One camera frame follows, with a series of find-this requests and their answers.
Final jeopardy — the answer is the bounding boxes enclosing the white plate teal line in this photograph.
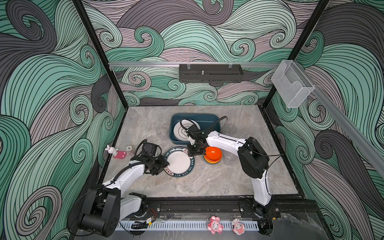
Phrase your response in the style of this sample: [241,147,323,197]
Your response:
[174,120,201,142]

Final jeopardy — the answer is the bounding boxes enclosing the teal rim lettered plate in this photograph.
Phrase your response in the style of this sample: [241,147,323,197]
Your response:
[164,146,195,178]

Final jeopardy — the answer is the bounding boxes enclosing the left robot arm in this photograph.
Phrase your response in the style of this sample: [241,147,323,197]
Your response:
[76,139,169,237]

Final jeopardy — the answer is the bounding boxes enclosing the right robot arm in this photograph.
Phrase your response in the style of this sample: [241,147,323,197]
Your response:
[186,126,278,218]

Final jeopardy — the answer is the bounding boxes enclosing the teal plastic bin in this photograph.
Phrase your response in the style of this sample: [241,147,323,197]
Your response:
[169,113,219,145]

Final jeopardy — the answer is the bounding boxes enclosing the orange top bowl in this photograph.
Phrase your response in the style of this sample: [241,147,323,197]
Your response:
[204,147,223,161]

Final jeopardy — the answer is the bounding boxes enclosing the clear glass left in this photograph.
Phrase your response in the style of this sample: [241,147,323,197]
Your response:
[156,126,169,140]

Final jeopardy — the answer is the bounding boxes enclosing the yellow middle bowl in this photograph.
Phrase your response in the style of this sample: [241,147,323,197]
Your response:
[205,159,221,163]

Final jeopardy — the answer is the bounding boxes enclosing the pink tag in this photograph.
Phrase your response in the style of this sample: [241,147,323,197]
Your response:
[114,151,127,159]

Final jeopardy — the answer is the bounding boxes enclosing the clear glass right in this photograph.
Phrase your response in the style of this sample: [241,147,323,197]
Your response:
[221,124,237,137]

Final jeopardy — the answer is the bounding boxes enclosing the clear glass near bowls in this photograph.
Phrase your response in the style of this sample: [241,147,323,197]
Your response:
[224,152,238,164]

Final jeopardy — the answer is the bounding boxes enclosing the white rabbit figurine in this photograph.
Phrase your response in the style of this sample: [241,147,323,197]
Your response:
[105,145,118,156]

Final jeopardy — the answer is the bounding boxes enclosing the pink flower toy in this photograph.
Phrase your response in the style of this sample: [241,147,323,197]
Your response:
[207,216,223,235]

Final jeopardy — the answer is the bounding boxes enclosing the pink white doll toy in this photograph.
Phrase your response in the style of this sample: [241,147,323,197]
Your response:
[231,219,246,236]

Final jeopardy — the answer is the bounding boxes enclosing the white slotted cable duct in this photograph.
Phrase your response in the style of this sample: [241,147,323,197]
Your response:
[116,220,259,232]

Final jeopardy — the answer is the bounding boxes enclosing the aluminium rail back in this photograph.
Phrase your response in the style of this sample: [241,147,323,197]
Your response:
[108,61,280,69]

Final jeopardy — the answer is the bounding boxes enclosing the aluminium rail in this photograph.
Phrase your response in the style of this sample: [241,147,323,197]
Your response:
[297,64,384,175]
[108,61,280,69]

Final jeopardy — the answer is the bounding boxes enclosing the clear acrylic wall holder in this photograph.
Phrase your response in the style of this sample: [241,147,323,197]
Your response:
[271,60,315,109]

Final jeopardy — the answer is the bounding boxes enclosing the aluminium rail right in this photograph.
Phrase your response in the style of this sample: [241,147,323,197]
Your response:
[297,64,384,175]

